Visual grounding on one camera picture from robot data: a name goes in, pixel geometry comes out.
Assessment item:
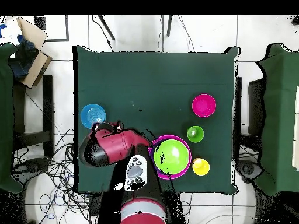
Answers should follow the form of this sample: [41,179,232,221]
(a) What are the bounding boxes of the purple bowl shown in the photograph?
[148,138,189,176]

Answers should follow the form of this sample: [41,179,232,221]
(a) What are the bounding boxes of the green bowl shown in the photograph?
[153,139,190,175]

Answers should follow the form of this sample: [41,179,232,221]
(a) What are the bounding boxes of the small translucent blue bowl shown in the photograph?
[79,103,107,130]

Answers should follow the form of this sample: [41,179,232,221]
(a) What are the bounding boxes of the large pink bowl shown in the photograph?
[148,134,192,180]

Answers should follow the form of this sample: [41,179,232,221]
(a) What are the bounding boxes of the green cup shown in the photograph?
[186,125,205,144]

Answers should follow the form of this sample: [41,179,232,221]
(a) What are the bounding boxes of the dark green tablecloth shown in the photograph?
[72,44,241,194]

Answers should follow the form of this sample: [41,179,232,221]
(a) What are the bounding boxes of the small pink bowl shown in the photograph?
[192,93,217,118]

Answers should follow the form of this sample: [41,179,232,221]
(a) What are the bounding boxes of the yellow cup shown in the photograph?
[192,157,210,176]

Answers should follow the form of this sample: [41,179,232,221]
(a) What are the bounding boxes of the black floor box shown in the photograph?
[89,192,104,216]

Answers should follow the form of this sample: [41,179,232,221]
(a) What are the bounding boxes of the black tripod leg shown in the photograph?
[97,15,116,41]
[166,14,174,37]

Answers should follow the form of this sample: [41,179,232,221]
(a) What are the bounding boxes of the green cloth side table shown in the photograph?
[0,43,24,194]
[255,43,299,197]

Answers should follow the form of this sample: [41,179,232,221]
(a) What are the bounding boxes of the dark blue bag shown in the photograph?
[9,34,39,81]

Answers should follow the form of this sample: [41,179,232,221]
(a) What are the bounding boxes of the cardboard box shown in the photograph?
[8,16,53,89]

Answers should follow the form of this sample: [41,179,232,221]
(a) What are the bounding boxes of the tangle of black cables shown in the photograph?
[12,128,99,224]

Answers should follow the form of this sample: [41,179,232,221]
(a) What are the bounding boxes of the black chair frame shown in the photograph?
[233,76,243,159]
[12,74,55,159]

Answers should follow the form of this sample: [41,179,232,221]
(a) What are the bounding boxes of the grey pedestal foot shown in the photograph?
[235,159,265,184]
[11,157,51,181]

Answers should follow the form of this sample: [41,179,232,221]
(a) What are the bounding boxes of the black square frame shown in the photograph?
[34,15,70,43]

